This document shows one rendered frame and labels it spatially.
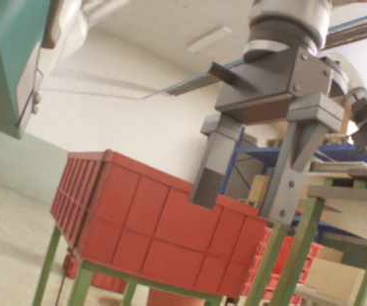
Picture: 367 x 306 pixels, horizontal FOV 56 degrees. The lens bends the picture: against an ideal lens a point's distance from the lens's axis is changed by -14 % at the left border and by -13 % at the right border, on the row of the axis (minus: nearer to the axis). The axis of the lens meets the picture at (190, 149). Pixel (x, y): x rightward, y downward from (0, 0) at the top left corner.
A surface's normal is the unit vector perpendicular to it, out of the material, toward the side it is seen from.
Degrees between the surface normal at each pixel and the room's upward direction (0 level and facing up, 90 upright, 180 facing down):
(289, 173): 90
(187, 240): 90
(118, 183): 90
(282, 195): 90
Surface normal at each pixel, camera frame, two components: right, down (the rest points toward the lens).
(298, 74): 0.41, -0.02
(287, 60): -0.85, -0.37
